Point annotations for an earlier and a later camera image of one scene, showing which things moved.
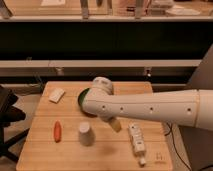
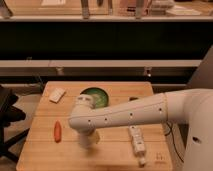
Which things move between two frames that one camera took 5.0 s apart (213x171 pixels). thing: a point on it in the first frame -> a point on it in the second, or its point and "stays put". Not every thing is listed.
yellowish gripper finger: (115, 124) -> (97, 137)
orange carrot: (57, 132) stays put
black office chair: (9, 114) stays put
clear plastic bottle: (138, 142) stays put
